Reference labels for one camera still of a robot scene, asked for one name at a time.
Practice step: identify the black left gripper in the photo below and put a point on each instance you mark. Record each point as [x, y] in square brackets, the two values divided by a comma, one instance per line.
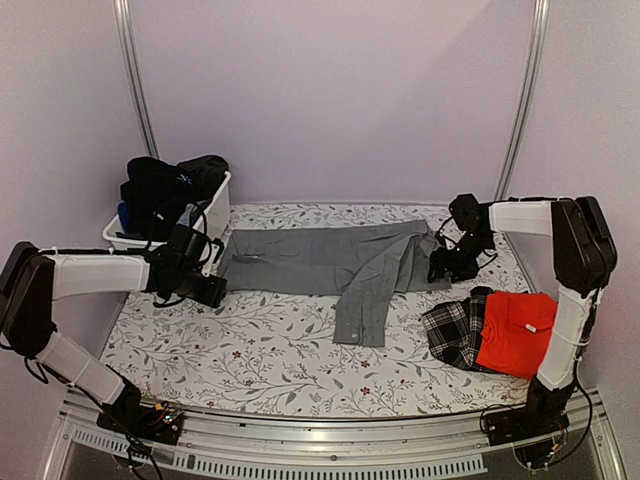
[214, 293]

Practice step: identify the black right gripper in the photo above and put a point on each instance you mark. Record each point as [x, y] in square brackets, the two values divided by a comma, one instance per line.
[441, 264]

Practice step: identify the aluminium table front rail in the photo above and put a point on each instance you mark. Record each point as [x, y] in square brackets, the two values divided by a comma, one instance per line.
[234, 445]

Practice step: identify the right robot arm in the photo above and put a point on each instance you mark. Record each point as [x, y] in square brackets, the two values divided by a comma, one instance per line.
[584, 256]

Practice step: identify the floral patterned table cover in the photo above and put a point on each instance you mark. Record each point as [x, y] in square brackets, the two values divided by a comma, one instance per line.
[273, 354]

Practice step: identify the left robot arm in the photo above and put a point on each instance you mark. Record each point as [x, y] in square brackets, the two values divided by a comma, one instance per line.
[40, 285]

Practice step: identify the black white plaid garment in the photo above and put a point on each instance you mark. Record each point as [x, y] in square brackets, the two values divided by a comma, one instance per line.
[454, 330]

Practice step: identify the grey button-up shirt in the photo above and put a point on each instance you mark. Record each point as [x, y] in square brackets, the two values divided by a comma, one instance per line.
[363, 267]

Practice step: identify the aluminium frame post left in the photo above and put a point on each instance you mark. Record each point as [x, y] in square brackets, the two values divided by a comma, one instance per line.
[132, 69]

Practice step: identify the blue garment in basket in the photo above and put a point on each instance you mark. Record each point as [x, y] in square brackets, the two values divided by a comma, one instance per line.
[124, 216]

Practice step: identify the red folded t-shirt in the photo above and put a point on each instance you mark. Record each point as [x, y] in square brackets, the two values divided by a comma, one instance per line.
[516, 333]

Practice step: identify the aluminium frame post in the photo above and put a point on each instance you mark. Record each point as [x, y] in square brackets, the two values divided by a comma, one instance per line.
[132, 69]
[525, 99]

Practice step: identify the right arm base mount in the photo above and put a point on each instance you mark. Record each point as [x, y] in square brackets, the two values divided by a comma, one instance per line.
[542, 431]

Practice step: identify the dark olive garment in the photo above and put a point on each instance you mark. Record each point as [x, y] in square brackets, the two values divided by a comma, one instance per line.
[207, 171]

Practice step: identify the aluminium frame post right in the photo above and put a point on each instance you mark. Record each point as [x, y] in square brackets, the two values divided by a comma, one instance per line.
[525, 99]

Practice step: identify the black garment with logo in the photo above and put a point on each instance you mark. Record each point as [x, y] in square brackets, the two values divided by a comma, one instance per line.
[157, 194]

